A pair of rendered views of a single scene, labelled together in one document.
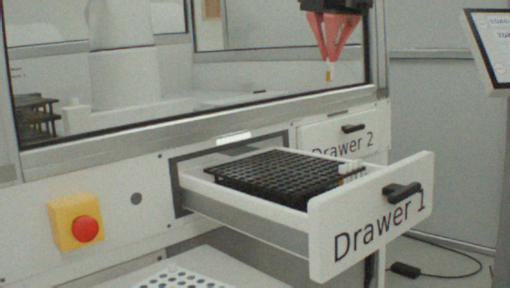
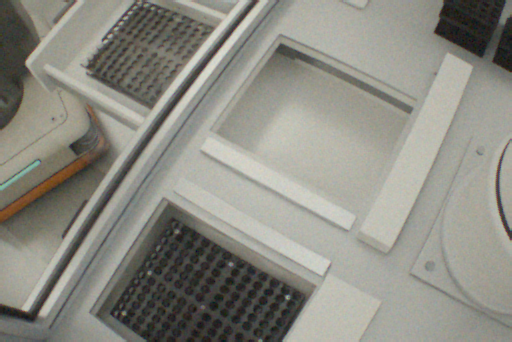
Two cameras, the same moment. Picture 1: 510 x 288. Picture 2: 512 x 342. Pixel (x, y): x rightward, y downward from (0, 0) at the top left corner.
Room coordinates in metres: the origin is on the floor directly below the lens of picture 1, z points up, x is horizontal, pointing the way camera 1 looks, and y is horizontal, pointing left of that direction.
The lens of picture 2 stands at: (1.30, 0.02, 1.60)
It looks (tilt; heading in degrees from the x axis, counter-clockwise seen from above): 67 degrees down; 173
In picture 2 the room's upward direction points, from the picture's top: 12 degrees counter-clockwise
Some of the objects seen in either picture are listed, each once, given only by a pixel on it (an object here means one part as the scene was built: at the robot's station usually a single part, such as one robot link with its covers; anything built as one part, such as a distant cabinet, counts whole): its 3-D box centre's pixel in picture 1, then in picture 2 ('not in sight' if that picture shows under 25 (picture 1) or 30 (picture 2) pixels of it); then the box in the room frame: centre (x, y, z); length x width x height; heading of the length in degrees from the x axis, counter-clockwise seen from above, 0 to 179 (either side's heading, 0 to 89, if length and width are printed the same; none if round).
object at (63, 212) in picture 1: (76, 221); not in sight; (0.60, 0.28, 0.88); 0.07 x 0.05 x 0.07; 130
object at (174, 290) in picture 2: not in sight; (207, 309); (1.18, -0.07, 0.87); 0.22 x 0.18 x 0.06; 40
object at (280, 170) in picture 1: (282, 185); not in sight; (0.73, -0.04, 0.87); 0.22 x 0.18 x 0.06; 40
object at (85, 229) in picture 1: (84, 228); not in sight; (0.57, 0.26, 0.88); 0.04 x 0.03 x 0.04; 130
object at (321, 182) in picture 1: (328, 180); not in sight; (0.66, -0.11, 0.90); 0.18 x 0.02 x 0.01; 130
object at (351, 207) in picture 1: (381, 208); not in sight; (0.58, -0.17, 0.87); 0.29 x 0.02 x 0.11; 130
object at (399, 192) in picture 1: (397, 190); not in sight; (0.56, -0.19, 0.91); 0.07 x 0.04 x 0.01; 130
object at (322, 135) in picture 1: (341, 139); not in sight; (1.03, -0.20, 0.87); 0.29 x 0.02 x 0.11; 130
